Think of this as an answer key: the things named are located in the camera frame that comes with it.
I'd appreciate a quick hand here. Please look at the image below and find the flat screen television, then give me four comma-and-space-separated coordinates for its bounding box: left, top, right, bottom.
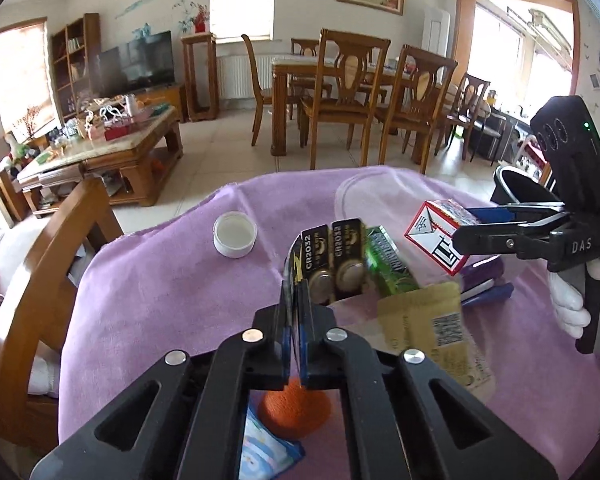
98, 30, 176, 98

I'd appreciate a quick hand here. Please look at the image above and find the tan paper pouch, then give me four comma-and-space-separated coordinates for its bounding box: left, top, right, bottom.
377, 281, 496, 401

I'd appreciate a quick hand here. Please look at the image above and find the tall wooden plant stand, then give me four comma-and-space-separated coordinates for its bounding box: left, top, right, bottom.
181, 31, 218, 122

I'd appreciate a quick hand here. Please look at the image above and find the red and white box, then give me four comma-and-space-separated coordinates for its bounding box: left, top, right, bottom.
404, 199, 483, 277

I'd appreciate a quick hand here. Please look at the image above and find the white jar lid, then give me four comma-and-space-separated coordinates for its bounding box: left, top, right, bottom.
213, 211, 258, 259

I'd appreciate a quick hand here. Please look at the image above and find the orange sponge ball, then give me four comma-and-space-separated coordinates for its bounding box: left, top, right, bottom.
257, 377, 331, 441

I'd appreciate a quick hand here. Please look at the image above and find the white standing air conditioner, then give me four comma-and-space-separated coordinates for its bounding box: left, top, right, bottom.
422, 5, 452, 56

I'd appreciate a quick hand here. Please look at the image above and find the blue white printed packet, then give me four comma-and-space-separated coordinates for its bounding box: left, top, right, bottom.
237, 400, 306, 480

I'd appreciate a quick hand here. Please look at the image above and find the green snack packet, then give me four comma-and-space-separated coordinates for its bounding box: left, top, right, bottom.
362, 225, 421, 297

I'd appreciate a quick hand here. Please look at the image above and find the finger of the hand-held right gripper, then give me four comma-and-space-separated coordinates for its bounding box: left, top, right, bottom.
464, 202, 567, 227
451, 212, 573, 261

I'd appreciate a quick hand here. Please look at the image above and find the coin battery pack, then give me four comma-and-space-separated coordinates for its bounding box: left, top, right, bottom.
283, 217, 376, 321

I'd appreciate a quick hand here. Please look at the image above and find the black trash bin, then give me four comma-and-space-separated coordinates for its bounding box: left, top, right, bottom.
490, 164, 561, 206

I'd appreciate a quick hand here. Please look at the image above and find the blue flat packet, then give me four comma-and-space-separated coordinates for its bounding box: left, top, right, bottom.
462, 280, 515, 308

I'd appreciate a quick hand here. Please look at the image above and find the purple white packet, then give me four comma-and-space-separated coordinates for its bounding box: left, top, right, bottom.
460, 257, 506, 291

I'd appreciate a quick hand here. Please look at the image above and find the wooden television stand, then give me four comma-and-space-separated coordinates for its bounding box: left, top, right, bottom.
130, 84, 188, 123

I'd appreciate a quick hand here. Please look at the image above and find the white radiator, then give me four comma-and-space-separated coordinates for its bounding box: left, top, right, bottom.
216, 54, 276, 101

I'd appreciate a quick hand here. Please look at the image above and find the person's right hand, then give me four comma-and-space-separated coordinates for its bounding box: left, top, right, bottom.
548, 250, 600, 339

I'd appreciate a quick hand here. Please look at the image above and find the window with blind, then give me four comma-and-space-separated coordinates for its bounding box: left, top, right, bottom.
210, 0, 276, 43

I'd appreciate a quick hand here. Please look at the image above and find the wooden coffee table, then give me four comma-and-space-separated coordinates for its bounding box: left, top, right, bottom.
17, 105, 185, 218

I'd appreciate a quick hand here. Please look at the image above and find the plush toy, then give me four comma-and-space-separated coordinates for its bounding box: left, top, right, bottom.
0, 131, 36, 173

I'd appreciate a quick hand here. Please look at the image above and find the wooden dining table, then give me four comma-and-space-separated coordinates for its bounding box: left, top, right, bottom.
271, 55, 451, 158

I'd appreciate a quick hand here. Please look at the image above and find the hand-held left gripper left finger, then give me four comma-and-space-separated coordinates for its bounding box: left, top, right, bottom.
29, 280, 296, 480

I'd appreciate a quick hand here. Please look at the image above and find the wooden bookshelf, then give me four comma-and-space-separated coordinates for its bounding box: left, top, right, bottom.
50, 12, 102, 126

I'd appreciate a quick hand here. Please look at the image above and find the white plastic chair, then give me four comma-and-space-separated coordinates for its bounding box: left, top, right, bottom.
512, 134, 548, 171

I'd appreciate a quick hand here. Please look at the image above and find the black metal frame chair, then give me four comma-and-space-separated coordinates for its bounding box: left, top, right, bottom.
472, 110, 510, 163

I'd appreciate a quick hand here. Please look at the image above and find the purple cloth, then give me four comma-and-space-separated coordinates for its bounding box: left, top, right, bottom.
57, 165, 600, 480

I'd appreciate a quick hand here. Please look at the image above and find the white sofa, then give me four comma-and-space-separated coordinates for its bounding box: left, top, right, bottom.
0, 212, 88, 401

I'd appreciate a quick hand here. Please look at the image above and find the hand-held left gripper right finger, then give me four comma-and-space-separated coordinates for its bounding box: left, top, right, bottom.
296, 289, 561, 480

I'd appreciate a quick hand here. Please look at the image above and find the pile of table ornaments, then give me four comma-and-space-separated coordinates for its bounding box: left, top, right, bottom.
5, 92, 173, 166

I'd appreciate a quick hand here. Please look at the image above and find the wooden dining chair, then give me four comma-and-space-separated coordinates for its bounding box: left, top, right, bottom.
375, 44, 459, 176
241, 34, 301, 147
291, 37, 322, 58
435, 72, 492, 161
300, 28, 398, 171

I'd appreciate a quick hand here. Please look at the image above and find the wooden armchair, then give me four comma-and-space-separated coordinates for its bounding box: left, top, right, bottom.
0, 177, 126, 456

